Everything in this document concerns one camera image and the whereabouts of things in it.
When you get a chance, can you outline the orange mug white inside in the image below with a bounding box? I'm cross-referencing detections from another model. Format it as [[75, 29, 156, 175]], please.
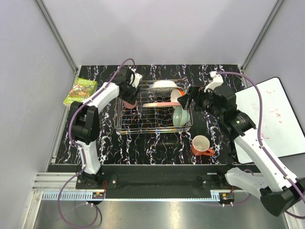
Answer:
[[191, 135, 214, 156]]

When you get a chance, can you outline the pale green bowl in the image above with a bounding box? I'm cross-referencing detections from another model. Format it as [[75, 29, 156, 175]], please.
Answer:
[[173, 106, 190, 126]]

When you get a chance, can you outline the white grey-rimmed plate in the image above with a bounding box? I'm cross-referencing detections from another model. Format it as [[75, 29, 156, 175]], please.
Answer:
[[146, 80, 178, 92]]

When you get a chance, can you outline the chrome wire dish rack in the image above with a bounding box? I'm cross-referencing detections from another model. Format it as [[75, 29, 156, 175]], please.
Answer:
[[114, 80, 193, 134]]

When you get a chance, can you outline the pink cup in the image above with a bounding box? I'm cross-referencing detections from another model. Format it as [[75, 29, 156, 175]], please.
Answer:
[[123, 101, 137, 109]]

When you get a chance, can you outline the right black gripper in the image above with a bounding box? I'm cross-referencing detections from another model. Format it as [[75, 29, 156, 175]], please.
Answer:
[[177, 85, 224, 120]]

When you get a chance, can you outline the pink cream floral plate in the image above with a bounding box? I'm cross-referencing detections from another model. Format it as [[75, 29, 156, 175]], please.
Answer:
[[142, 102, 181, 108]]

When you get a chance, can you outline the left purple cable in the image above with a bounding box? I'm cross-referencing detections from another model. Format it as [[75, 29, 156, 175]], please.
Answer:
[[57, 58, 138, 227]]

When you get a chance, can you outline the green paperback book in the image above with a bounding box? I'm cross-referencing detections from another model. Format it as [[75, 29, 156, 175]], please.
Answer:
[[63, 78, 98, 107]]

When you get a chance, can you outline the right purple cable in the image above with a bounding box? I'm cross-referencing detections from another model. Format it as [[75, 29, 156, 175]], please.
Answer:
[[197, 71, 305, 220]]

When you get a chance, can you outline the orange bowl white inside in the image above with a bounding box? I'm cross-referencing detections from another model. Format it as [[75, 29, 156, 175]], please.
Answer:
[[171, 89, 185, 103]]

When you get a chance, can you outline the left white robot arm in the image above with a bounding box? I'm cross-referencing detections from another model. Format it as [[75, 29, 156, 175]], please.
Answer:
[[68, 66, 142, 189]]

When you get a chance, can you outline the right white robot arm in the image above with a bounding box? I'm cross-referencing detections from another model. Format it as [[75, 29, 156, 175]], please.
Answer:
[[178, 86, 305, 216]]

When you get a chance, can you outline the aluminium cable duct rail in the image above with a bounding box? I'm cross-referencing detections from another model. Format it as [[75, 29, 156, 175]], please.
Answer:
[[42, 190, 234, 202]]

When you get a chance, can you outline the purple cable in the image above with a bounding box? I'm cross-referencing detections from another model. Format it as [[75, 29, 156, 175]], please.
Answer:
[[57, 58, 138, 227], [197, 71, 305, 220]]

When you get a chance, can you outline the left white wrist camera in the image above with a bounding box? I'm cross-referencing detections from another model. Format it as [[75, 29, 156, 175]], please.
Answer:
[[130, 69, 142, 88]]

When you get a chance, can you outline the whiteboard with red scribbles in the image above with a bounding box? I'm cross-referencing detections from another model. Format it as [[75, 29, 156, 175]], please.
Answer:
[[235, 77, 305, 164]]

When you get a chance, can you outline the black marble pattern mat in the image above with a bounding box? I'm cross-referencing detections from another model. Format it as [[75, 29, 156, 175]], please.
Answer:
[[47, 64, 246, 166]]

